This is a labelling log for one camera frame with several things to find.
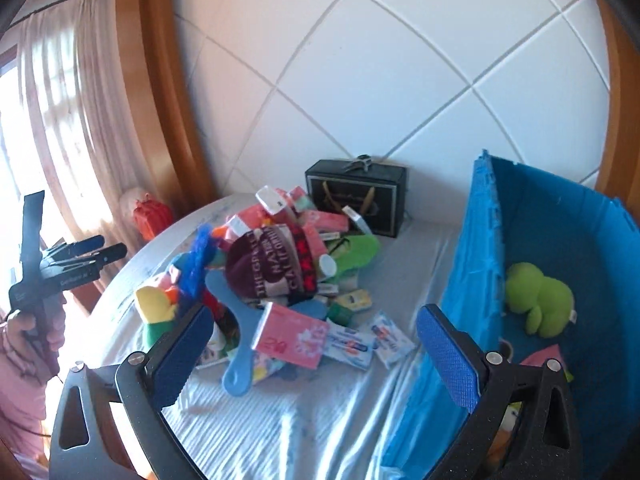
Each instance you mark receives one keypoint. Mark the teal white tissue pack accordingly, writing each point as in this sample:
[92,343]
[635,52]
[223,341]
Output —
[304,201]

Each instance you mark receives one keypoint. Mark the sheer white curtain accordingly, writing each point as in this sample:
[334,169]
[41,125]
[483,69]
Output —
[75,110]

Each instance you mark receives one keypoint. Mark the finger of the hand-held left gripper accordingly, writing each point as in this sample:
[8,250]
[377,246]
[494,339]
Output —
[80,246]
[107,254]

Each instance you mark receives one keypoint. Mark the white flat box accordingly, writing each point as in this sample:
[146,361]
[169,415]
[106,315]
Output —
[359,220]

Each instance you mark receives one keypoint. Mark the wooden headboard frame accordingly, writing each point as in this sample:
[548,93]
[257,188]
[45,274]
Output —
[165,110]

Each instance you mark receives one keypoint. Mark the narrow pink tissue pack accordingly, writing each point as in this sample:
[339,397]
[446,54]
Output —
[325,221]

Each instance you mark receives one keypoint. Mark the pink flowered tissue pack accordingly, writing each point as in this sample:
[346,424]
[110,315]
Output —
[290,335]

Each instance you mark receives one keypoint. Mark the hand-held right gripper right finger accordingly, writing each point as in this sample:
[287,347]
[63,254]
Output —
[447,355]

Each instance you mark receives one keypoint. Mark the white sheet covered desktop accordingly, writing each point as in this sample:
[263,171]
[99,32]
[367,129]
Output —
[310,420]

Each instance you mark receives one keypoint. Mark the blue plastic crate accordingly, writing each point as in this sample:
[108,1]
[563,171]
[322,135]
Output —
[550,210]

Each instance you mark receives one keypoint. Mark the person's left hand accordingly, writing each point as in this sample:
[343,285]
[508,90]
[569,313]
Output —
[20,330]

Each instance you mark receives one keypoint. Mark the blue plastic spoon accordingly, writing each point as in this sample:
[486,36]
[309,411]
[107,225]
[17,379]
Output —
[242,360]

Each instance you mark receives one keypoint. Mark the yellow orange plush toy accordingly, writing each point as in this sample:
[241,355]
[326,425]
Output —
[505,440]

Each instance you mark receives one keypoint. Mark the pink cloth item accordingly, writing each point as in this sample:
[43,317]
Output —
[545,357]

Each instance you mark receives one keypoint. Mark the pale pink round ornament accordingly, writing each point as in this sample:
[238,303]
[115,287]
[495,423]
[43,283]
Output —
[129,202]

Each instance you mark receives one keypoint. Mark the white doll with maroon hat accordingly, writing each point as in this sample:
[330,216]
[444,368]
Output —
[265,265]

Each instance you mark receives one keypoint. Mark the green frog plush toy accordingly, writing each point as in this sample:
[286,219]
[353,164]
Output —
[540,295]

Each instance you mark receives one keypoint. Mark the black gift box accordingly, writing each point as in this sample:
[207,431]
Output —
[380,200]

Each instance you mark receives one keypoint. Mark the small green box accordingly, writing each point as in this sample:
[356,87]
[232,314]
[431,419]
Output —
[341,316]

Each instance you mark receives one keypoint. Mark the blue green parrot plush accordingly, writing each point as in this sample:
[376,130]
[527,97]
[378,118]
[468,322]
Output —
[155,310]

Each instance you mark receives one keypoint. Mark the white padded headboard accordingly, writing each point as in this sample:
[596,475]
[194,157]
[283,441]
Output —
[375,60]

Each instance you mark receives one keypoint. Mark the dark curtain rod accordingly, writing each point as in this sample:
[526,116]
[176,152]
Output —
[60,4]

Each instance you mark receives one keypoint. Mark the small white box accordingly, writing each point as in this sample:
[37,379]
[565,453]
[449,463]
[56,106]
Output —
[272,200]

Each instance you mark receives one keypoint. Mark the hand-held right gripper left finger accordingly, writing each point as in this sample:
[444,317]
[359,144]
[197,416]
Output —
[182,360]

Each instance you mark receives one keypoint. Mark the small white bottle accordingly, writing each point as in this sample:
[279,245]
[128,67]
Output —
[328,266]

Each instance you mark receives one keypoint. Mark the white wet wipes packet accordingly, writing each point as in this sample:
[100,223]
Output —
[350,345]

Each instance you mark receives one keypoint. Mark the red bag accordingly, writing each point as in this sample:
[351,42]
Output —
[152,215]

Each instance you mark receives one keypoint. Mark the person's left forearm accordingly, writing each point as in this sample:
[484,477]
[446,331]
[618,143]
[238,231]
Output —
[20,400]

